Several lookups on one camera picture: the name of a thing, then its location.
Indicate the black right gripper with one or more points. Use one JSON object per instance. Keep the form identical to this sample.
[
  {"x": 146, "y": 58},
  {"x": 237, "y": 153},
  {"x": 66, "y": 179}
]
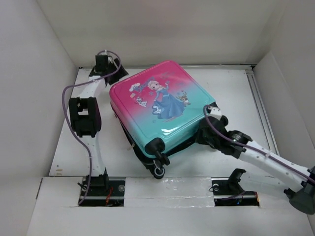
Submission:
[{"x": 199, "y": 138}]

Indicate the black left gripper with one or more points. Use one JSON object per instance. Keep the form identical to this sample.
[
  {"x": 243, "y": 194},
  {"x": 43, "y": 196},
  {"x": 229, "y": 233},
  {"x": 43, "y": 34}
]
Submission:
[{"x": 120, "y": 73}]

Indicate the pink teal kids suitcase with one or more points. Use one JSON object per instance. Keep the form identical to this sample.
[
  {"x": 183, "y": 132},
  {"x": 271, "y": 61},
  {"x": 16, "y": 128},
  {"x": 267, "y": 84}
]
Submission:
[{"x": 160, "y": 109}]

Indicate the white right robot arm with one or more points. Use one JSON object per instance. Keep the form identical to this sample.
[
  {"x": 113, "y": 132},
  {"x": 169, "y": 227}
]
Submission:
[{"x": 283, "y": 179}]

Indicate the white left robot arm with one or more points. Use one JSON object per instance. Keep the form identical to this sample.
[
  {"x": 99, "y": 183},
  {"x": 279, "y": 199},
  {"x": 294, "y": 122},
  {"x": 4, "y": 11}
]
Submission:
[{"x": 85, "y": 117}]

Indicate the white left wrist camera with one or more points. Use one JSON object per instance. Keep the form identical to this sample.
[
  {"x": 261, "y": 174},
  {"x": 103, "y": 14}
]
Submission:
[{"x": 110, "y": 59}]

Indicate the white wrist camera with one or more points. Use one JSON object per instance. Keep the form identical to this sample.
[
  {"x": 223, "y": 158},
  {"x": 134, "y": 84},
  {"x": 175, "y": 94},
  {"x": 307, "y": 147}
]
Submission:
[
  {"x": 214, "y": 112},
  {"x": 110, "y": 59}
]

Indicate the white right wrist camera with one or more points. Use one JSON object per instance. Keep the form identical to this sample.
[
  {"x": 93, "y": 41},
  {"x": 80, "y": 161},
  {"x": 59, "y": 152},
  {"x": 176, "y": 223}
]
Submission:
[{"x": 214, "y": 112}]

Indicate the aluminium side rail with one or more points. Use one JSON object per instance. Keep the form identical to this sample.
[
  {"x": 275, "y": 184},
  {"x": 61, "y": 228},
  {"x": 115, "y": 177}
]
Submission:
[{"x": 268, "y": 132}]

